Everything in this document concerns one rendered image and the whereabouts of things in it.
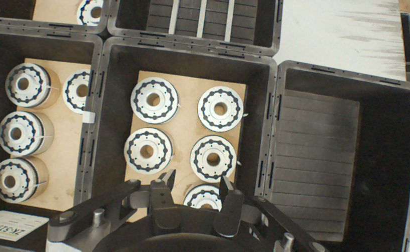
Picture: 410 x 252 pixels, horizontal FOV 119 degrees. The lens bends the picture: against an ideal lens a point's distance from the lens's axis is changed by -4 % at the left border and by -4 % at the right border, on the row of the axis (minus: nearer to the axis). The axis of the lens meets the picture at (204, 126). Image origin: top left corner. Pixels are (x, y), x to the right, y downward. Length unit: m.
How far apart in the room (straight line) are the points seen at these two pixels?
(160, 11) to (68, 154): 0.42
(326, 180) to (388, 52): 0.59
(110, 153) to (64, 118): 0.18
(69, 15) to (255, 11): 0.47
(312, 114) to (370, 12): 0.56
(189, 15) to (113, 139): 0.34
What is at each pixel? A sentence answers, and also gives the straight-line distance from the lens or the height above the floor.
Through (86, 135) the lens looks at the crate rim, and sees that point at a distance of 0.29.
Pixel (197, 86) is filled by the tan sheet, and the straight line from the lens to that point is 0.33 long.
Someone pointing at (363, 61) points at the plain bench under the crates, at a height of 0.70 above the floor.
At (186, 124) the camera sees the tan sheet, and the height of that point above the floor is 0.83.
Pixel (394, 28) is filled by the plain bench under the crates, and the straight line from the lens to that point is 0.95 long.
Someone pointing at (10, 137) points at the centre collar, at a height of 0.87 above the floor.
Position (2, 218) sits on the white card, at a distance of 0.54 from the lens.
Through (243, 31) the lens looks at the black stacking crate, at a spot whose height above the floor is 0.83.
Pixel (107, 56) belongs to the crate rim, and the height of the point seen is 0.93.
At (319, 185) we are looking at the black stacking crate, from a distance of 0.46.
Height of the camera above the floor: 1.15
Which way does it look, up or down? 89 degrees down
